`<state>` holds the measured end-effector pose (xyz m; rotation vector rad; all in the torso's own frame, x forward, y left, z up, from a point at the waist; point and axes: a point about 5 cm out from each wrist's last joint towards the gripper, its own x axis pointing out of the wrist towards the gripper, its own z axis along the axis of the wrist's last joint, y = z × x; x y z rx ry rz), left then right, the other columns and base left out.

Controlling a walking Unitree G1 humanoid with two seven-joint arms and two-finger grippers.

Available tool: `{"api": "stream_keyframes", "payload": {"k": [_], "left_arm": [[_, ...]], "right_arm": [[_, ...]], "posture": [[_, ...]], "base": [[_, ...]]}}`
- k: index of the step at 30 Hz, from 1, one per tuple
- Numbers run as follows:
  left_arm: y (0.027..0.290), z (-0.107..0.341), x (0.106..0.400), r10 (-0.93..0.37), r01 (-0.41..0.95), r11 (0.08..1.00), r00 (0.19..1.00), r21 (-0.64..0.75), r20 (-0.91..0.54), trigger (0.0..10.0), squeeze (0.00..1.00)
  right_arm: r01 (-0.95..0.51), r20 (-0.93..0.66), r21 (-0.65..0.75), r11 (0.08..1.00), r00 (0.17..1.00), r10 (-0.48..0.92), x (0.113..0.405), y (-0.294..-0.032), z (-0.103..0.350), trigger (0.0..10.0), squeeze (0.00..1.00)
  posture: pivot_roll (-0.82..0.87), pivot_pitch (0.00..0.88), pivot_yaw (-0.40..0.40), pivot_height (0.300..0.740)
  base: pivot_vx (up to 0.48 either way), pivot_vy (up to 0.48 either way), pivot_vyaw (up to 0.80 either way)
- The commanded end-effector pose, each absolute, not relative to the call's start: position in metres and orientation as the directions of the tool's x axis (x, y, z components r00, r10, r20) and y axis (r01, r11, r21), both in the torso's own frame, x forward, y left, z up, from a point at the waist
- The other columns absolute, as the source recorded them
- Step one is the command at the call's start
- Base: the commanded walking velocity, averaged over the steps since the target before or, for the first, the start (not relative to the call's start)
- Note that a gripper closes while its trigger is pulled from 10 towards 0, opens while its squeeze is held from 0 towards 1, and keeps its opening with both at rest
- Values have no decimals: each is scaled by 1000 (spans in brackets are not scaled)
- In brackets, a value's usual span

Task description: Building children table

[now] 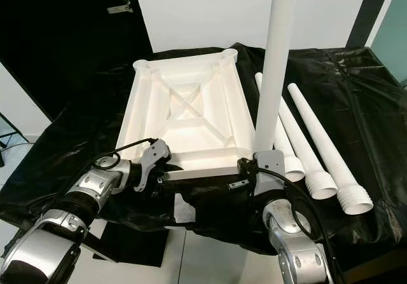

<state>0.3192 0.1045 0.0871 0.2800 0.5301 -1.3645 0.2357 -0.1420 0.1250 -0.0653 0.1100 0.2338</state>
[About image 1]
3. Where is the black plastic cover sheet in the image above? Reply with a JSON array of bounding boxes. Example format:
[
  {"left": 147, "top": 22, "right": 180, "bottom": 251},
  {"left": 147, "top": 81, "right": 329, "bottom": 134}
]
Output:
[{"left": 0, "top": 41, "right": 407, "bottom": 259}]

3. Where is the black tripod stand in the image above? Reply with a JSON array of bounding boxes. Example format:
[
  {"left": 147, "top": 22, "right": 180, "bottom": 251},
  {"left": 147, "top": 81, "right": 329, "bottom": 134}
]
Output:
[{"left": 0, "top": 112, "right": 32, "bottom": 167}]

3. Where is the black door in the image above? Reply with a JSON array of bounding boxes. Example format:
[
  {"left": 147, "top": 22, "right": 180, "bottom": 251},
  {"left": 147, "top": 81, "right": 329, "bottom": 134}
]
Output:
[{"left": 0, "top": 0, "right": 153, "bottom": 119}]

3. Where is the teal glass panel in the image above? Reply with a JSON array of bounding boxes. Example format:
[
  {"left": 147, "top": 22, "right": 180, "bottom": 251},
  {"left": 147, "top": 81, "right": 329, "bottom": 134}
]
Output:
[{"left": 368, "top": 0, "right": 407, "bottom": 85}]

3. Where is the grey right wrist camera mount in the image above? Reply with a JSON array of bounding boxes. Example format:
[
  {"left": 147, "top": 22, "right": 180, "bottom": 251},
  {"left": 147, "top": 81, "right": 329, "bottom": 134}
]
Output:
[{"left": 254, "top": 151, "right": 287, "bottom": 196}]

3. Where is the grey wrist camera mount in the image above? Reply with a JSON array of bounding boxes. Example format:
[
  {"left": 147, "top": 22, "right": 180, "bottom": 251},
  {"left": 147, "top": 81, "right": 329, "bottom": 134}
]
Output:
[
  {"left": 254, "top": 151, "right": 287, "bottom": 196},
  {"left": 139, "top": 138, "right": 172, "bottom": 193}
]

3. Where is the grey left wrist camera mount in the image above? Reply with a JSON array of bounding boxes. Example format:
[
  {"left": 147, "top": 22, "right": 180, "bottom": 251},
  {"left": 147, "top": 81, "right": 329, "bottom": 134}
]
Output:
[{"left": 139, "top": 138, "right": 172, "bottom": 193}]

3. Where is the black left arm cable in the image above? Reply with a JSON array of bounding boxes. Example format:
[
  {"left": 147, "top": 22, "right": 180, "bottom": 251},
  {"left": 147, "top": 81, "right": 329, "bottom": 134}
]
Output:
[{"left": 6, "top": 138, "right": 160, "bottom": 272}]

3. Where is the silver door handle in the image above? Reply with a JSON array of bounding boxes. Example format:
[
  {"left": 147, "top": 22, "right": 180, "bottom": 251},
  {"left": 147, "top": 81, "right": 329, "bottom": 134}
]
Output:
[{"left": 107, "top": 0, "right": 134, "bottom": 13}]

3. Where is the black wall pillar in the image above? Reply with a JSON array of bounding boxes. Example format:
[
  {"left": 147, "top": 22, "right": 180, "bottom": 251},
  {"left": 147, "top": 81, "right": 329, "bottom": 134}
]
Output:
[{"left": 347, "top": 0, "right": 395, "bottom": 48}]

